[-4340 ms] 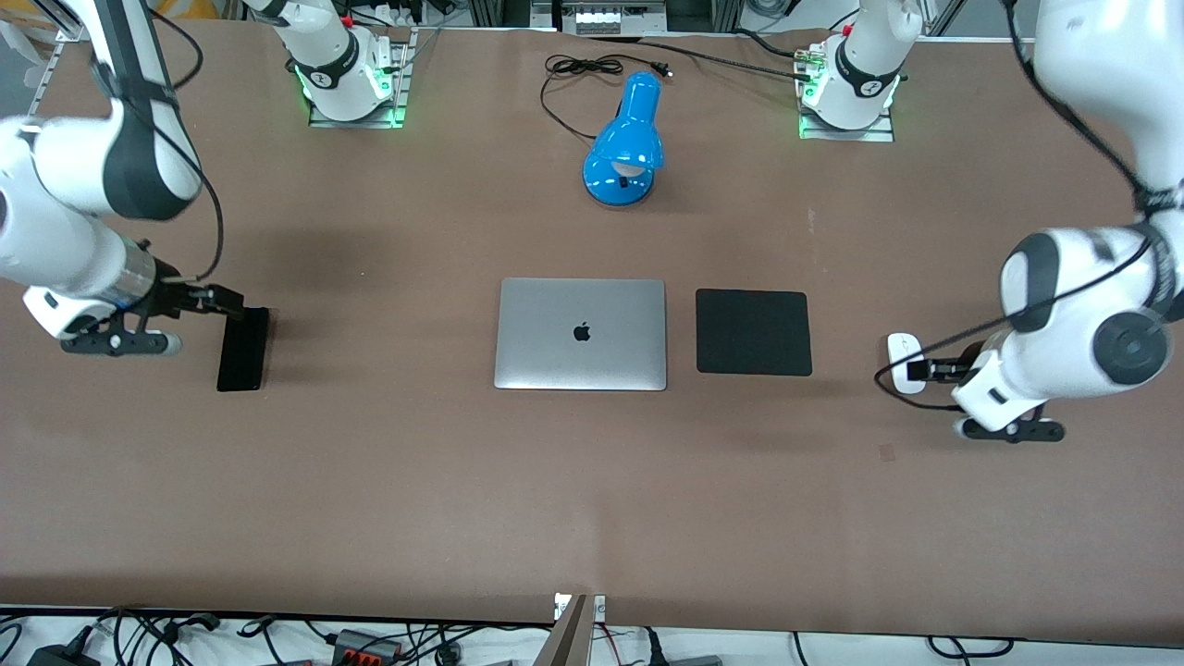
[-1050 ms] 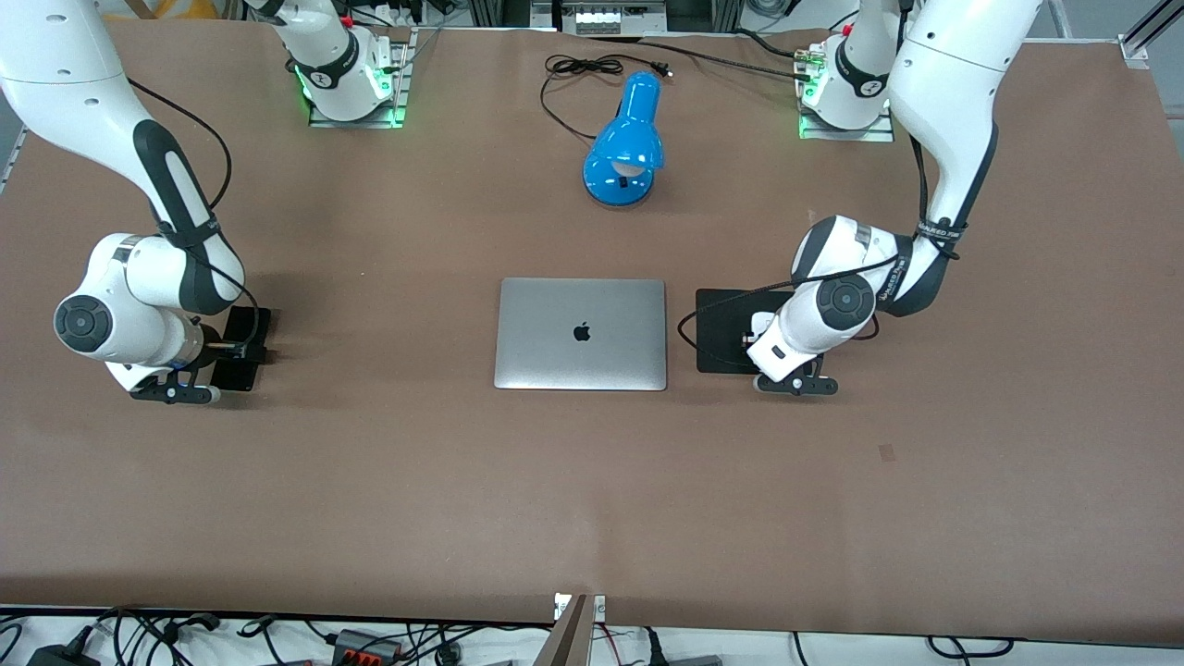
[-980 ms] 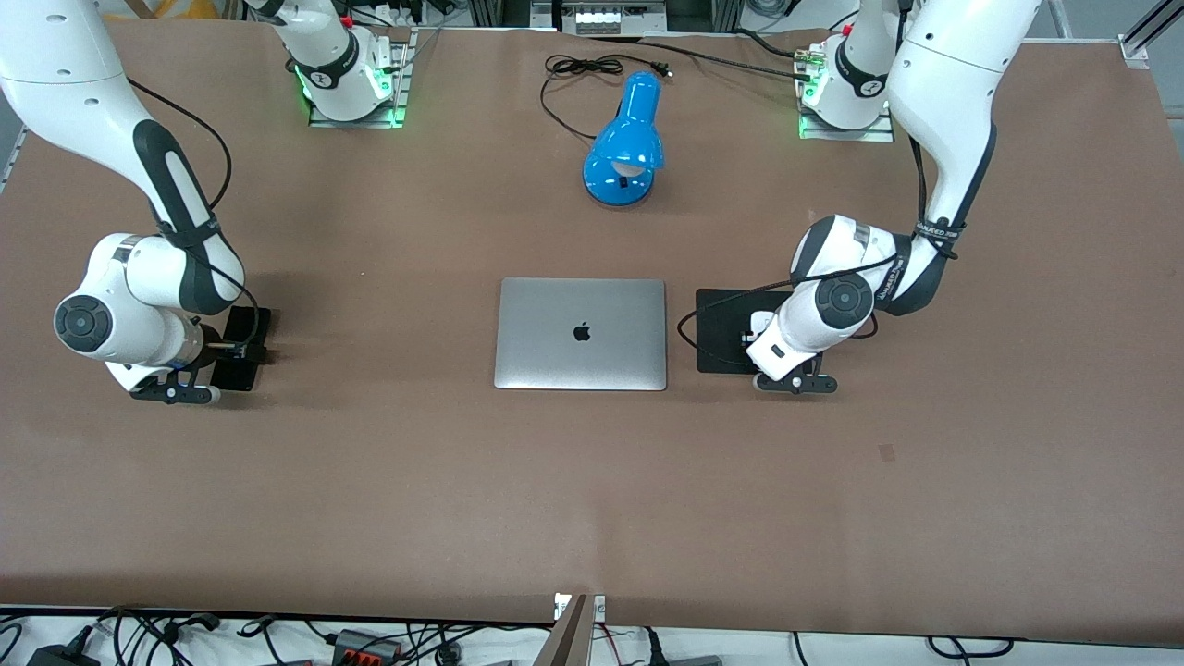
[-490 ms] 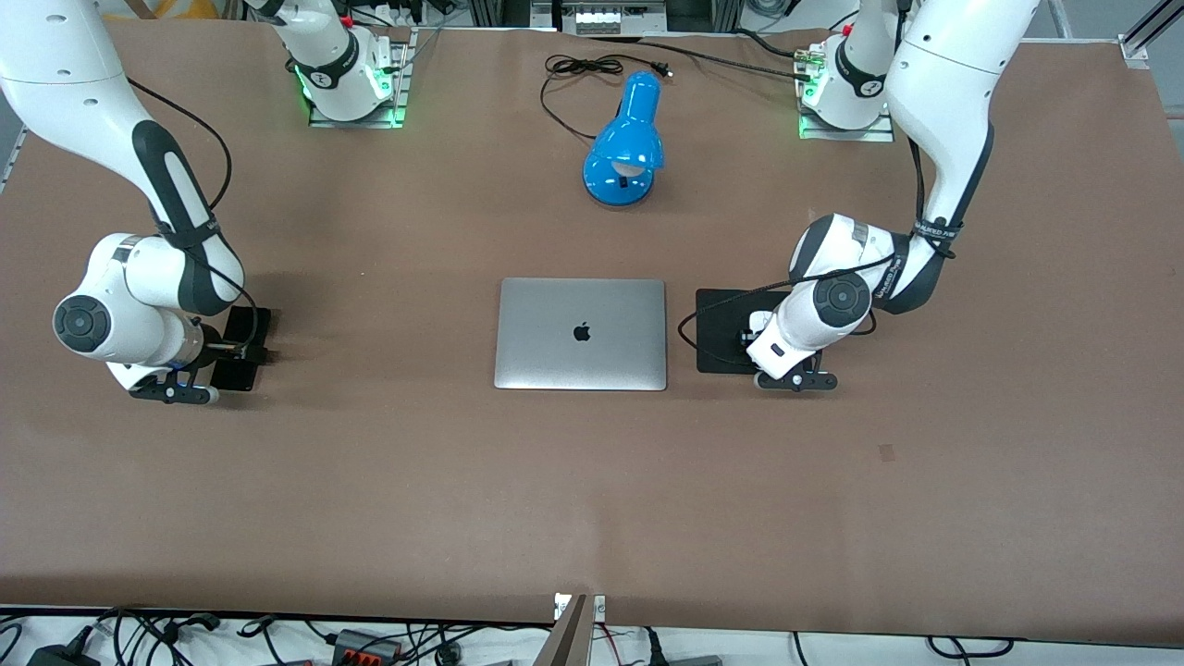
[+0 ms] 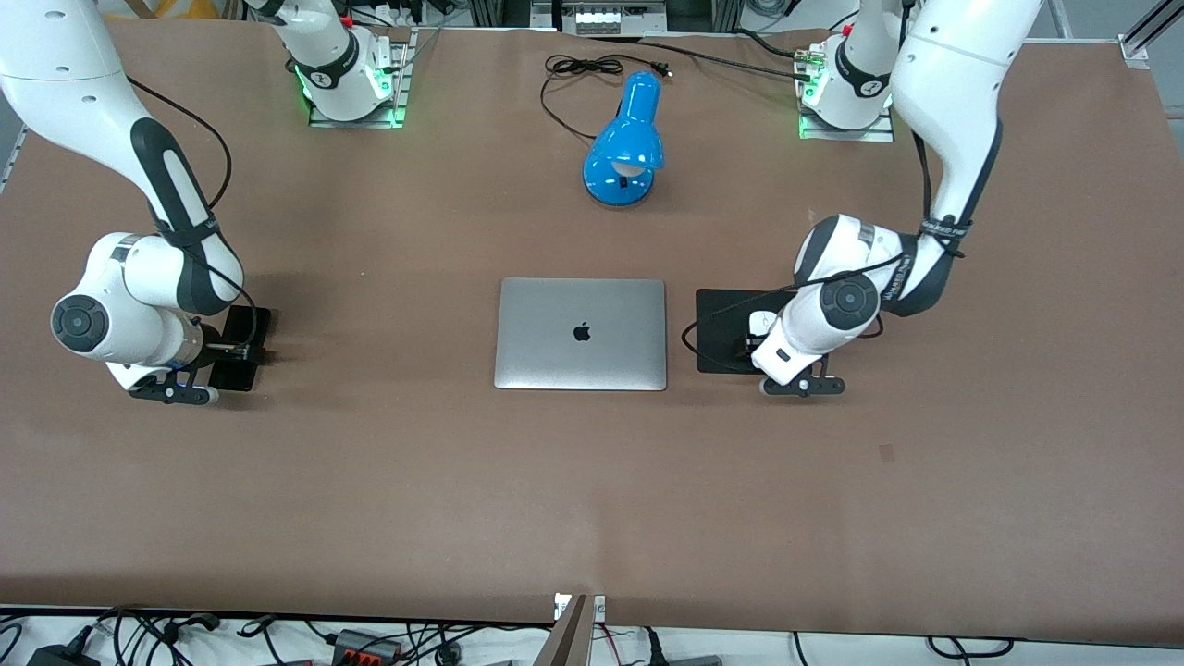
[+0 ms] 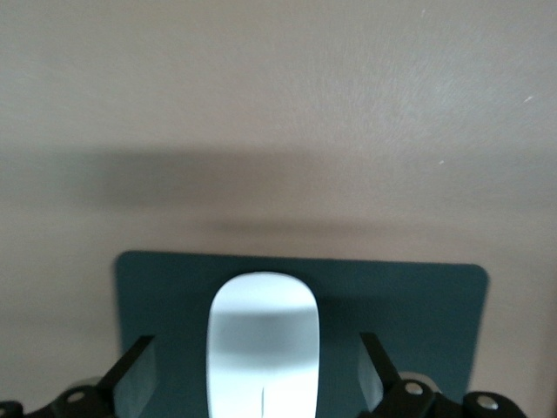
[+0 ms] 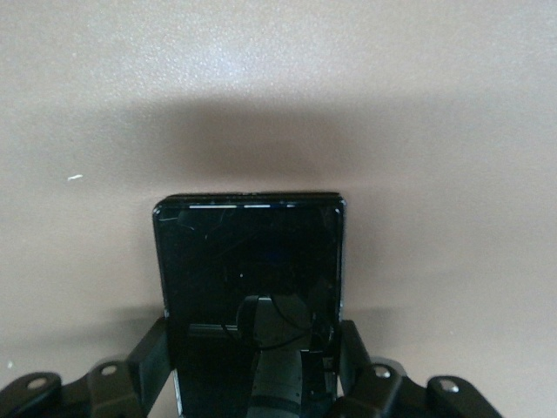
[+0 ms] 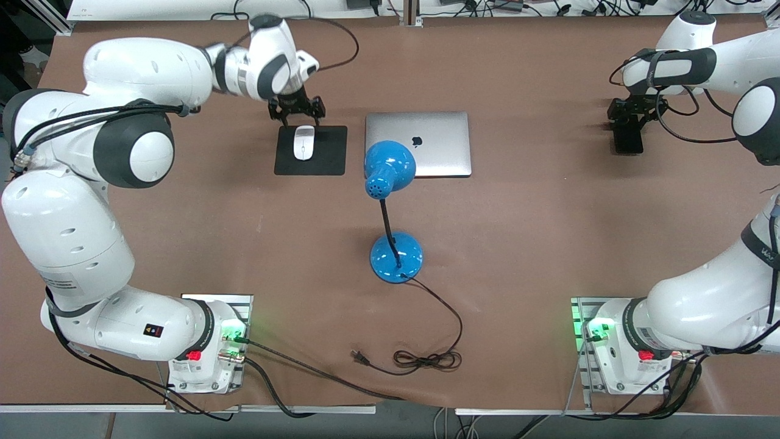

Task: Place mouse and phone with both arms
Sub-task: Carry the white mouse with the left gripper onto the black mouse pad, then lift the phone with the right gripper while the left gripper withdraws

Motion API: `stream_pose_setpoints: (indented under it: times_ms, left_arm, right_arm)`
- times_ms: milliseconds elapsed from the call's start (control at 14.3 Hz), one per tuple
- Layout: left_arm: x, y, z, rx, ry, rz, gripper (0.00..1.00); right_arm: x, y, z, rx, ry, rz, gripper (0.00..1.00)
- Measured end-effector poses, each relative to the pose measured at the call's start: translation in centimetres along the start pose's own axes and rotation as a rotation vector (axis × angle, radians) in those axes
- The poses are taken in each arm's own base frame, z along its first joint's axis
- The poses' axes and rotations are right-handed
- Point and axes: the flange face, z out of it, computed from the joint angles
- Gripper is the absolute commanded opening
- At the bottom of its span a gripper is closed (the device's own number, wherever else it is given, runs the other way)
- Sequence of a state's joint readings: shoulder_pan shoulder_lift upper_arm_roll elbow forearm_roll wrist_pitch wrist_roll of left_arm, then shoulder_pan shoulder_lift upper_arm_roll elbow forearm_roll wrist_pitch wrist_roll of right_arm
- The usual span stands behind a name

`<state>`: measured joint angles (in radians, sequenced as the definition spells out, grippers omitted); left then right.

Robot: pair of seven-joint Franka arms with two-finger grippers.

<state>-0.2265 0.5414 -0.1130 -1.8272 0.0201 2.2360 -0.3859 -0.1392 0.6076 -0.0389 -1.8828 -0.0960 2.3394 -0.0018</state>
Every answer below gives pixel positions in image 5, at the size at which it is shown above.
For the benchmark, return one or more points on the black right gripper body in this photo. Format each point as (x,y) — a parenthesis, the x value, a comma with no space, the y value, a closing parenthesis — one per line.
(211,339)

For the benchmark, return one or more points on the black smartphone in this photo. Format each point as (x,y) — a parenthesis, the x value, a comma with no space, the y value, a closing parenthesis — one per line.
(254,324)

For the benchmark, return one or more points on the white computer mouse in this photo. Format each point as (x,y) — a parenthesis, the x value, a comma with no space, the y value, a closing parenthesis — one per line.
(761,324)

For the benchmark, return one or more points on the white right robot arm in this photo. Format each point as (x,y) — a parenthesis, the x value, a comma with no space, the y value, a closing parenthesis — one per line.
(55,83)

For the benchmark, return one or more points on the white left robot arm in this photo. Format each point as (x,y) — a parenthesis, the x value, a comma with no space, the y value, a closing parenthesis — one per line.
(962,92)

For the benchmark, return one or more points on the black mouse pad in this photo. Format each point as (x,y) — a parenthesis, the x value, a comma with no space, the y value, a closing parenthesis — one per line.
(721,310)

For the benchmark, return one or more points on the silver closed laptop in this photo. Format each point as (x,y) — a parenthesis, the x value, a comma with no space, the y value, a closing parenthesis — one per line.
(581,356)

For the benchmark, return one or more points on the blue desk lamp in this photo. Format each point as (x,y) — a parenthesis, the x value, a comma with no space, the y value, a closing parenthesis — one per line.
(629,129)

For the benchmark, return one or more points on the grey box with orange connectors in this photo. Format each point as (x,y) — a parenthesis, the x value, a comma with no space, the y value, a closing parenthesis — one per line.
(356,640)

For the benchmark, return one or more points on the black power adapter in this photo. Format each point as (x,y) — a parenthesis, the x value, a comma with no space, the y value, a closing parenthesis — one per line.
(60,657)

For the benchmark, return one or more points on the white power strip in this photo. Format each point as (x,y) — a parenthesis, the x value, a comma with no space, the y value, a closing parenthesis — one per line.
(610,18)

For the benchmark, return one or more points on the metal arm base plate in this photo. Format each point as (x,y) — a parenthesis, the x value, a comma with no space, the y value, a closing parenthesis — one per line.
(846,134)
(398,92)

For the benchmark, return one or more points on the aluminium frame rail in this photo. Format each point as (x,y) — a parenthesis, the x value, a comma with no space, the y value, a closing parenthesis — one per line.
(1133,51)
(11,157)

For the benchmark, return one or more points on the white table edge bracket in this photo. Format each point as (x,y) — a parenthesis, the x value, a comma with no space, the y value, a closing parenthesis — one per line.
(599,608)

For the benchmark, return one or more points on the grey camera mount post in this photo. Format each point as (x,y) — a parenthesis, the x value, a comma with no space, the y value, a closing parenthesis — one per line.
(569,638)

